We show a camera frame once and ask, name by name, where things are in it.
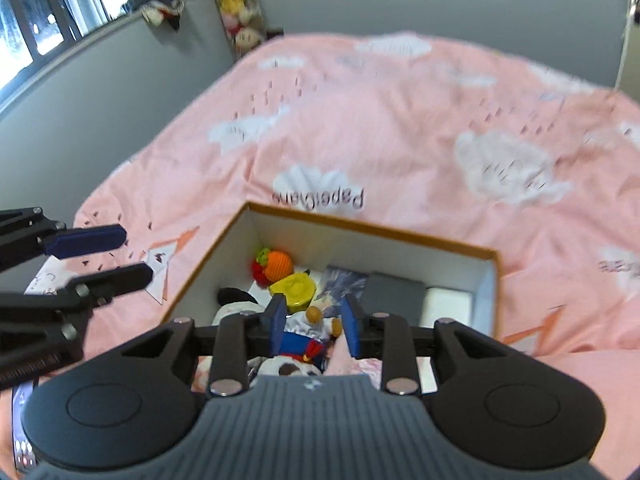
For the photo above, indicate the yellow plastic toy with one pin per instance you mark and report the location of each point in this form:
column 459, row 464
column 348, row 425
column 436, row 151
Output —
column 295, row 290

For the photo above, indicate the dark grey box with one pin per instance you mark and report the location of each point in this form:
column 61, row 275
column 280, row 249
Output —
column 395, row 295

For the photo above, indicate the white rectangular box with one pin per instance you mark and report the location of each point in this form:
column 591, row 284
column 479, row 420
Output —
column 447, row 305

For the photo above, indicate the pink printed blanket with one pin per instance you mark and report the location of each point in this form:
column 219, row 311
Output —
column 400, row 135

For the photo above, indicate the orange crochet toy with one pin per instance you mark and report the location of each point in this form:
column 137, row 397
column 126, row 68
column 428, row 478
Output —
column 277, row 265

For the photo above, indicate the window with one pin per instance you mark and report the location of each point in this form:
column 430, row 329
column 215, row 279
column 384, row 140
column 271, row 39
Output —
column 50, row 10

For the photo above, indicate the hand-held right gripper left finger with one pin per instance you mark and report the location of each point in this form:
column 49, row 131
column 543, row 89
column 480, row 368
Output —
column 278, row 325

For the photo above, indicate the orange cardboard box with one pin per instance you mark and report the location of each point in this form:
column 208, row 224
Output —
column 350, row 240

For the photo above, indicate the brown sailor bear plush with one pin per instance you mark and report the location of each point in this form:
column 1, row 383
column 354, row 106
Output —
column 300, row 342

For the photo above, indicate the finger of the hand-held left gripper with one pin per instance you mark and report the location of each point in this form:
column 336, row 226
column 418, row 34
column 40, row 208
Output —
column 87, row 241
column 115, row 280

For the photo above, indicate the panda plush toy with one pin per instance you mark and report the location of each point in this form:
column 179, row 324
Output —
column 240, row 305

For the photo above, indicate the grey printed booklet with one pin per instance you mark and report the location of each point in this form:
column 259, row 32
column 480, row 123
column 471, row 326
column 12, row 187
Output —
column 340, row 280

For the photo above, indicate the smartphone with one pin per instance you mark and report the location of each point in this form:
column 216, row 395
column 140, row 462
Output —
column 24, row 425

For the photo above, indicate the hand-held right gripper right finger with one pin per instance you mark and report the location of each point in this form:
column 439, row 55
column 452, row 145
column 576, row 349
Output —
column 352, row 327

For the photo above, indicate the hanging column of plush toys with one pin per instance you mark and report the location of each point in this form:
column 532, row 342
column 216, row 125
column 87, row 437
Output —
column 235, row 0

